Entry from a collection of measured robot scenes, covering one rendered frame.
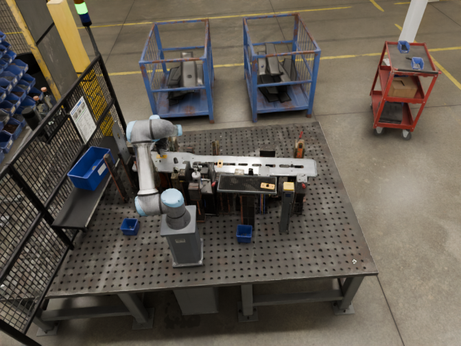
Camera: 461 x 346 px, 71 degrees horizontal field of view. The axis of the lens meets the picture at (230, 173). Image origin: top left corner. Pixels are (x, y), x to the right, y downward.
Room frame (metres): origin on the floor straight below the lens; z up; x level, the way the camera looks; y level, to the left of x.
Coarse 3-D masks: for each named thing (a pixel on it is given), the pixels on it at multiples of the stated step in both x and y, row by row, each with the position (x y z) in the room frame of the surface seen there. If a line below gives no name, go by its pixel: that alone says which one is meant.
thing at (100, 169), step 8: (88, 152) 1.82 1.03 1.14; (96, 152) 1.86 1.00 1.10; (104, 152) 1.83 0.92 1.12; (80, 160) 1.73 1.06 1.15; (88, 160) 1.79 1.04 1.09; (96, 160) 1.85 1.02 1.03; (72, 168) 1.64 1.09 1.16; (80, 168) 1.70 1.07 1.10; (88, 168) 1.76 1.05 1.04; (96, 168) 1.63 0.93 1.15; (104, 168) 1.70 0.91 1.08; (72, 176) 1.57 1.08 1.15; (80, 176) 1.66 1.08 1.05; (88, 176) 1.55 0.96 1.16; (96, 176) 1.60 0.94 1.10; (80, 184) 1.56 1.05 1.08; (88, 184) 1.54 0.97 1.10; (96, 184) 1.57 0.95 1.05
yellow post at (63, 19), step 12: (60, 0) 2.39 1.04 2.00; (60, 12) 2.33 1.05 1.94; (60, 24) 2.34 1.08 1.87; (72, 24) 2.38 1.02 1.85; (60, 36) 2.35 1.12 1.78; (72, 36) 2.33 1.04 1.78; (72, 48) 2.34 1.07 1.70; (72, 60) 2.34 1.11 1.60; (84, 60) 2.36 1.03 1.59; (84, 84) 2.34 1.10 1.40; (96, 84) 2.38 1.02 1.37; (96, 108) 2.34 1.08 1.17; (108, 132) 2.34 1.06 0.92
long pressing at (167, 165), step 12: (168, 156) 1.87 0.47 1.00; (180, 156) 1.85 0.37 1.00; (192, 156) 1.84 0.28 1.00; (204, 156) 1.83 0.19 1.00; (216, 156) 1.83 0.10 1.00; (228, 156) 1.81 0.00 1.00; (132, 168) 1.76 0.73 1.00; (168, 168) 1.73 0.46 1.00; (180, 168) 1.72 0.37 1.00; (216, 168) 1.69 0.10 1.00; (228, 168) 1.68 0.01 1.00; (276, 168) 1.64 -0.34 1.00; (288, 168) 1.63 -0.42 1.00; (300, 168) 1.62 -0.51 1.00; (312, 168) 1.61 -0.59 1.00
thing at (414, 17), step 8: (416, 0) 4.68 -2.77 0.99; (424, 0) 4.67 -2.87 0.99; (416, 8) 4.67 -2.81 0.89; (424, 8) 4.67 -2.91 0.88; (408, 16) 4.75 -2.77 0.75; (416, 16) 4.67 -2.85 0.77; (408, 24) 4.69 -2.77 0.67; (416, 24) 4.67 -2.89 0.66; (408, 32) 4.67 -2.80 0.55; (400, 40) 4.77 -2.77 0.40; (408, 40) 4.67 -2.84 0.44
